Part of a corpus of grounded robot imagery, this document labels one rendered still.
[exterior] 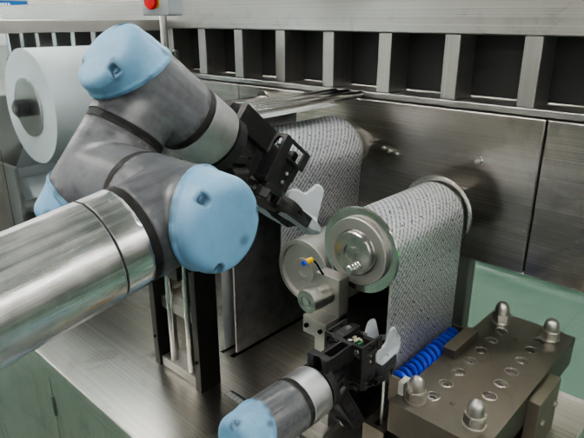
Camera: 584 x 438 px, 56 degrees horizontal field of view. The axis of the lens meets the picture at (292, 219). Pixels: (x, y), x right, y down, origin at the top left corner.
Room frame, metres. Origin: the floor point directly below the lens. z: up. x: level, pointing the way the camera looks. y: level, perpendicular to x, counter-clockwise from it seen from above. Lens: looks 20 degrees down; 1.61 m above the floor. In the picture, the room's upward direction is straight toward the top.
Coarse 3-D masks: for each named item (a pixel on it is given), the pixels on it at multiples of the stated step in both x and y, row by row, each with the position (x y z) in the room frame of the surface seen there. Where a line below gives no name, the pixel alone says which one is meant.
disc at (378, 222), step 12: (336, 216) 0.85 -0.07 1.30; (360, 216) 0.82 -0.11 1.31; (372, 216) 0.81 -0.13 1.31; (384, 228) 0.79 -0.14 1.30; (396, 252) 0.77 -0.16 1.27; (396, 264) 0.77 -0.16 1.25; (384, 276) 0.79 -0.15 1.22; (360, 288) 0.82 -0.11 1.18; (372, 288) 0.80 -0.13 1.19; (384, 288) 0.79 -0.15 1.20
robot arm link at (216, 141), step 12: (216, 96) 0.56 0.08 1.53; (216, 108) 0.55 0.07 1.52; (228, 108) 0.57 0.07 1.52; (216, 120) 0.54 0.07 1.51; (228, 120) 0.56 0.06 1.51; (204, 132) 0.53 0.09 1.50; (216, 132) 0.54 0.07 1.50; (228, 132) 0.55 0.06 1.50; (192, 144) 0.53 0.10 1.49; (204, 144) 0.54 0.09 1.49; (216, 144) 0.54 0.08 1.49; (228, 144) 0.55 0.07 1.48; (180, 156) 0.55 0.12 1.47; (192, 156) 0.54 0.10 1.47; (204, 156) 0.55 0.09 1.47; (216, 156) 0.55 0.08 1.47
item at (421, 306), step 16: (448, 256) 0.92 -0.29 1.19; (416, 272) 0.84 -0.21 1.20; (432, 272) 0.88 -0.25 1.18; (448, 272) 0.93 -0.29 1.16; (400, 288) 0.80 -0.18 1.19; (416, 288) 0.84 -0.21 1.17; (432, 288) 0.88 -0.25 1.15; (448, 288) 0.93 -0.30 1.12; (400, 304) 0.80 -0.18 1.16; (416, 304) 0.84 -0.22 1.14; (432, 304) 0.89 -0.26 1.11; (448, 304) 0.94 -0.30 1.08; (400, 320) 0.81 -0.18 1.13; (416, 320) 0.85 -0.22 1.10; (432, 320) 0.89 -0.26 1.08; (448, 320) 0.94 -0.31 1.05; (400, 336) 0.81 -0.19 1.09; (416, 336) 0.85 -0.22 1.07; (432, 336) 0.90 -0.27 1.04; (400, 352) 0.81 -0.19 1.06; (416, 352) 0.86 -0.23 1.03
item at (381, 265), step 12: (348, 216) 0.83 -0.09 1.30; (336, 228) 0.84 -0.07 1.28; (348, 228) 0.82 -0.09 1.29; (360, 228) 0.81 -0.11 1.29; (372, 228) 0.79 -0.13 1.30; (372, 240) 0.79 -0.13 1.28; (384, 240) 0.79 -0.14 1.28; (384, 252) 0.78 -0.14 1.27; (336, 264) 0.84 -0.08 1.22; (384, 264) 0.78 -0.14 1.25; (360, 276) 0.81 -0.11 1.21; (372, 276) 0.79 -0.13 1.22
